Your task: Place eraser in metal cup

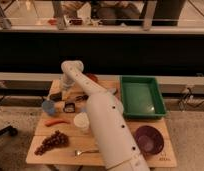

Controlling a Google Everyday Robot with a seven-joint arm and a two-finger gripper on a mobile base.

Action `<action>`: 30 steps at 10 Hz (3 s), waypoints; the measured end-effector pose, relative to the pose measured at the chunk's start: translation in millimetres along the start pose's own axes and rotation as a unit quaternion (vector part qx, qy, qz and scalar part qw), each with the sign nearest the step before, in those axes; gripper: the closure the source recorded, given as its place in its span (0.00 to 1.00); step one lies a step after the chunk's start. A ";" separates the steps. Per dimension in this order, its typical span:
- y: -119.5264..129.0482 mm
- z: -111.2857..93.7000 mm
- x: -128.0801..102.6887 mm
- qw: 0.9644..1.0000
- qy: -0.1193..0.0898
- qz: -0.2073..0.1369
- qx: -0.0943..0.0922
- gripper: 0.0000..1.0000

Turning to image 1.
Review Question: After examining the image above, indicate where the blue round object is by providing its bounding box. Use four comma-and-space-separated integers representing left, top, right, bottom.
41, 100, 56, 116

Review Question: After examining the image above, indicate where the cable bundle at wall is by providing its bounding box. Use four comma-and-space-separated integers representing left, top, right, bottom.
176, 83, 204, 110

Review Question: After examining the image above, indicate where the orange carrot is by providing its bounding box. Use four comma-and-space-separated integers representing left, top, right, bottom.
44, 119, 70, 127

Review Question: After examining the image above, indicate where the red round object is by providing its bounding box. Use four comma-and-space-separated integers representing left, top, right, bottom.
86, 73, 98, 83

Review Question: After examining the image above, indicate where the green plastic tray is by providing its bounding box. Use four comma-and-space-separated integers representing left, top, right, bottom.
120, 75, 166, 119

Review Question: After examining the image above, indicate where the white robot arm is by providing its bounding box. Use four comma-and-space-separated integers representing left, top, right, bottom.
61, 60, 150, 171

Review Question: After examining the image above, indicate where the black handled tool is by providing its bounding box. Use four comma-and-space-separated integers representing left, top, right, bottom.
66, 95, 89, 103

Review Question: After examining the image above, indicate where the purple bowl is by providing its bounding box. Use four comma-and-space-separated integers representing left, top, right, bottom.
134, 125, 164, 155

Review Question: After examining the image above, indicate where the black chair base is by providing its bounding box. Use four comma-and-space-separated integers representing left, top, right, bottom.
0, 126, 18, 137

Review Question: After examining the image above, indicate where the metal spoon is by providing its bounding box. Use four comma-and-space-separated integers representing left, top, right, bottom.
74, 150, 99, 156

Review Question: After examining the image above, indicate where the white plastic cup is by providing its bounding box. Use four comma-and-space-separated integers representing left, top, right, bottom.
73, 112, 90, 134

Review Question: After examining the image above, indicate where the bunch of dark grapes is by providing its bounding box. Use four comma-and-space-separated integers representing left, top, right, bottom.
34, 130, 69, 155

